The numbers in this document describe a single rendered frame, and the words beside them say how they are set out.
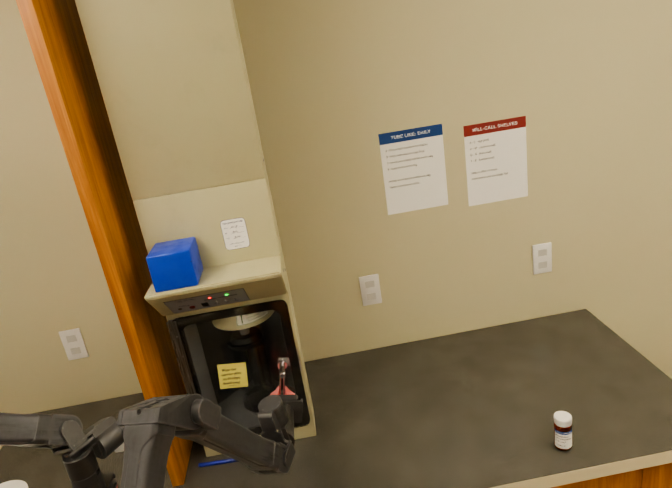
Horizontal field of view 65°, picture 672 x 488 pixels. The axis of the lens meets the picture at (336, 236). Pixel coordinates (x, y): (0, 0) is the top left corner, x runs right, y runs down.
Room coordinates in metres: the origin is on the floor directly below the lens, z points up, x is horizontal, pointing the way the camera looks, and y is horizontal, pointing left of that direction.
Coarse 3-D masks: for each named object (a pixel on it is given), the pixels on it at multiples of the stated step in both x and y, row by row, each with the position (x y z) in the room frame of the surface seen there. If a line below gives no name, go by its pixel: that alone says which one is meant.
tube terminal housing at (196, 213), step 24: (192, 192) 1.25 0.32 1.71; (216, 192) 1.26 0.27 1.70; (240, 192) 1.26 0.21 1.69; (264, 192) 1.26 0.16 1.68; (144, 216) 1.25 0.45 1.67; (168, 216) 1.25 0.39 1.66; (192, 216) 1.25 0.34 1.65; (216, 216) 1.26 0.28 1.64; (240, 216) 1.26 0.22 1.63; (264, 216) 1.26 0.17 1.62; (144, 240) 1.25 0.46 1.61; (168, 240) 1.25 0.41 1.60; (216, 240) 1.26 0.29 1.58; (264, 240) 1.26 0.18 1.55; (216, 264) 1.25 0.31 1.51; (288, 288) 1.31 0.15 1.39; (192, 312) 1.25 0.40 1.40; (312, 408) 1.32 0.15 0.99; (312, 432) 1.26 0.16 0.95
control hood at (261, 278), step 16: (272, 256) 1.26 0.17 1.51; (208, 272) 1.22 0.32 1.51; (224, 272) 1.20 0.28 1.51; (240, 272) 1.19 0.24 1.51; (256, 272) 1.17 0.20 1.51; (272, 272) 1.15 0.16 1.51; (192, 288) 1.14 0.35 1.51; (208, 288) 1.14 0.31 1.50; (224, 288) 1.15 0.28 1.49; (256, 288) 1.18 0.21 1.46; (272, 288) 1.20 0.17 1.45; (160, 304) 1.16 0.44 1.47; (224, 304) 1.22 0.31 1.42
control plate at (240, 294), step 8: (240, 288) 1.16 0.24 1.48; (200, 296) 1.16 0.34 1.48; (208, 296) 1.17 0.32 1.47; (216, 296) 1.18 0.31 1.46; (224, 296) 1.18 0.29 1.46; (232, 296) 1.19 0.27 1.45; (240, 296) 1.20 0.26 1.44; (168, 304) 1.17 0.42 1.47; (176, 304) 1.17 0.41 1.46; (184, 304) 1.18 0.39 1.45; (192, 304) 1.19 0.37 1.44; (200, 304) 1.20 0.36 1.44; (216, 304) 1.21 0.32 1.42; (176, 312) 1.21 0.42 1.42
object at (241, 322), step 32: (192, 320) 1.24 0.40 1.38; (224, 320) 1.24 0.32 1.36; (256, 320) 1.25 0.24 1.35; (288, 320) 1.25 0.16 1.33; (192, 352) 1.24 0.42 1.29; (224, 352) 1.24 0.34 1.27; (256, 352) 1.25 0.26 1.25; (288, 352) 1.25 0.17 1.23; (256, 384) 1.24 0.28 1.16; (288, 384) 1.25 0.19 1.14; (256, 416) 1.24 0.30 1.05
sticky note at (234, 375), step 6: (222, 366) 1.24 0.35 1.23; (228, 366) 1.24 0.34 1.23; (234, 366) 1.24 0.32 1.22; (240, 366) 1.24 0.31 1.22; (222, 372) 1.24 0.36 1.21; (228, 372) 1.24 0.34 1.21; (234, 372) 1.24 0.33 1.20; (240, 372) 1.24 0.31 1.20; (246, 372) 1.24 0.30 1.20; (222, 378) 1.24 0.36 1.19; (228, 378) 1.24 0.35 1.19; (234, 378) 1.24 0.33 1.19; (240, 378) 1.24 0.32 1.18; (246, 378) 1.24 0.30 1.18; (222, 384) 1.24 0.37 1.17; (228, 384) 1.24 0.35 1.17; (234, 384) 1.24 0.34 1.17; (240, 384) 1.24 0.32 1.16; (246, 384) 1.24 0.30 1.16
